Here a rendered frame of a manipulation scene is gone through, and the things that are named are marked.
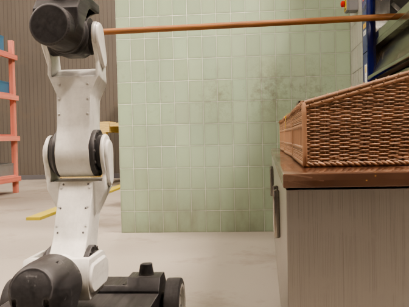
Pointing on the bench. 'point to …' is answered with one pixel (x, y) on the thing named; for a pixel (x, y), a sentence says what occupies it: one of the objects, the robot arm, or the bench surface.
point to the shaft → (249, 24)
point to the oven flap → (392, 56)
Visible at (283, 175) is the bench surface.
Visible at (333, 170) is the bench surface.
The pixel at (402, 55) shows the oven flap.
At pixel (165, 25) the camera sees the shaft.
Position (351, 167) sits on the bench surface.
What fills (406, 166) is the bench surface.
